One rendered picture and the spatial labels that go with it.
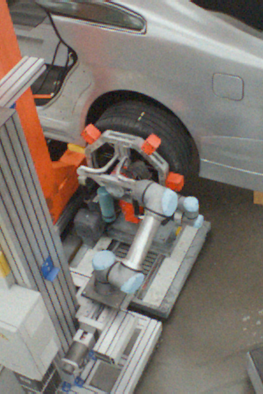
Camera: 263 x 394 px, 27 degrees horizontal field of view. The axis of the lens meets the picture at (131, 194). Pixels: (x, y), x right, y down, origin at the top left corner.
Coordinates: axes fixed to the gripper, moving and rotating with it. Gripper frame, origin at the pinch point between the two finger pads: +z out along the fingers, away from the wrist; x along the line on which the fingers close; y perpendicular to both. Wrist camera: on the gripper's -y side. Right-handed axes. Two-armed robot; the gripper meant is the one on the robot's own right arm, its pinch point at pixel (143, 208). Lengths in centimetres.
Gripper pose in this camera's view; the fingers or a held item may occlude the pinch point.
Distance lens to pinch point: 316.0
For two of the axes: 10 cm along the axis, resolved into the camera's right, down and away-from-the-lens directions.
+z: -9.0, -2.5, 3.7
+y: -1.1, -6.8, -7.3
